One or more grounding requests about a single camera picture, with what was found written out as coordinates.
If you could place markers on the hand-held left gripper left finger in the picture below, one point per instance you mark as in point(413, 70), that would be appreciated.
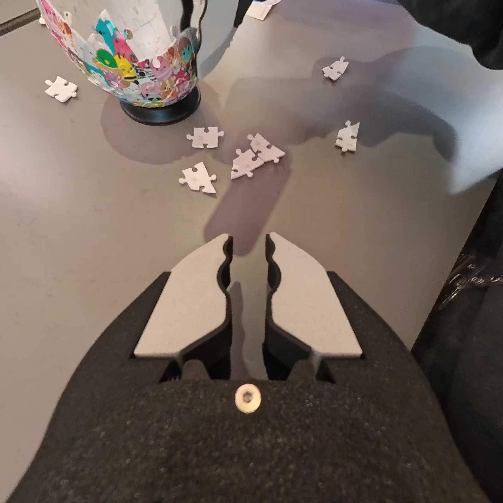
point(188, 310)

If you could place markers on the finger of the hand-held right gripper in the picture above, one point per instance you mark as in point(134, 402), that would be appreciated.
point(220, 27)
point(192, 13)

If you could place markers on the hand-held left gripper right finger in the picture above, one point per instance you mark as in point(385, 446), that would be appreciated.
point(310, 310)

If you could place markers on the colourful 3D puzzle ball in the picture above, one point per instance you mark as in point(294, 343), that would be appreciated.
point(129, 66)

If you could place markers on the black ball stand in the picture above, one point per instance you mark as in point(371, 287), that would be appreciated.
point(161, 116)

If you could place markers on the joined white puzzle pieces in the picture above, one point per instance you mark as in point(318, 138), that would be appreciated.
point(267, 149)

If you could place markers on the printed instruction sheet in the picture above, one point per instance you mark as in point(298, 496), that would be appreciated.
point(261, 10)

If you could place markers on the person's dark clothing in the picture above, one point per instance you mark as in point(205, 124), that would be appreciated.
point(471, 373)

